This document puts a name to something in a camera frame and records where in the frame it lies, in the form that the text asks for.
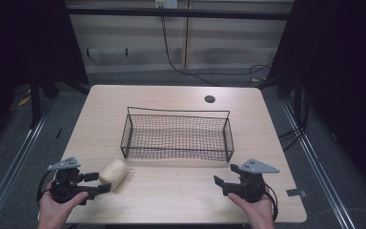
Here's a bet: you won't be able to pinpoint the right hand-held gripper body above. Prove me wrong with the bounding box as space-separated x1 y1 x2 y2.
222 157 281 204

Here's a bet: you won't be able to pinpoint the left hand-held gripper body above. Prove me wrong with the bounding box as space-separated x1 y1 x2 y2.
47 156 91 205

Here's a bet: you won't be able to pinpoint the beige bread roll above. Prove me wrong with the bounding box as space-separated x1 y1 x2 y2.
98 157 136 192

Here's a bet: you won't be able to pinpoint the black wire mesh basket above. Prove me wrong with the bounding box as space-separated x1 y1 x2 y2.
120 106 235 163

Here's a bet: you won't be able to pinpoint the person's right hand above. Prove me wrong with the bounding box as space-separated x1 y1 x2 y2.
227 186 276 229

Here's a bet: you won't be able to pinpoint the person's left hand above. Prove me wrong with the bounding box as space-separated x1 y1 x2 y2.
37 182 90 229

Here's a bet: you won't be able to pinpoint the grey tape piece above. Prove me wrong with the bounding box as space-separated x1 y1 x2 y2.
286 188 309 198

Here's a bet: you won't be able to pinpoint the black metal stand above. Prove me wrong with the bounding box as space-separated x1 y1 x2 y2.
28 72 92 130

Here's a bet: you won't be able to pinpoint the yellow floor tape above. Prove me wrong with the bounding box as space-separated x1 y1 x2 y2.
16 89 32 108

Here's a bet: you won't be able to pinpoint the black curtain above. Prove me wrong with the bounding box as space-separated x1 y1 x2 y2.
0 0 90 160
266 0 366 202

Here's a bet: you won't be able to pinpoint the black horizontal bar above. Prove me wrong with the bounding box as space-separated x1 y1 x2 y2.
66 6 293 21

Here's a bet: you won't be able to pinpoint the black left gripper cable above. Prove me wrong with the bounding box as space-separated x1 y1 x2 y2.
36 170 53 206

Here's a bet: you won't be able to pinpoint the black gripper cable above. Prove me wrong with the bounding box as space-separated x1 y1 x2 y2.
36 170 53 206
264 183 279 222

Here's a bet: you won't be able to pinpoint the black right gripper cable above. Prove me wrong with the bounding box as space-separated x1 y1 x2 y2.
264 183 279 222

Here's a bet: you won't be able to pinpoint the metal floor rail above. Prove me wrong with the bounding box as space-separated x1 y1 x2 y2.
280 99 357 229
0 103 55 229

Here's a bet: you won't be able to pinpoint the black floor cables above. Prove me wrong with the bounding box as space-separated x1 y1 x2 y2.
277 85 311 153

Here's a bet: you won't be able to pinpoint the black wall cable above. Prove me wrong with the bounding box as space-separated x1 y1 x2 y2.
159 6 274 88

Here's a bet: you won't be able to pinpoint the white wall socket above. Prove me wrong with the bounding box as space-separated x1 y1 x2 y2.
154 0 179 10

